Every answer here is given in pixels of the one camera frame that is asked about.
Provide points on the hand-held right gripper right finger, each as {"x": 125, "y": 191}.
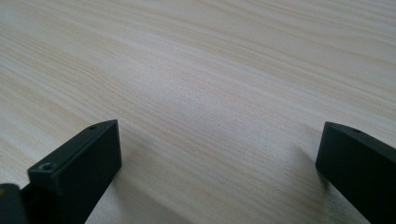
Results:
{"x": 361, "y": 168}

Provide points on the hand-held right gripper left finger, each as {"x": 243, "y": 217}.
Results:
{"x": 84, "y": 161}

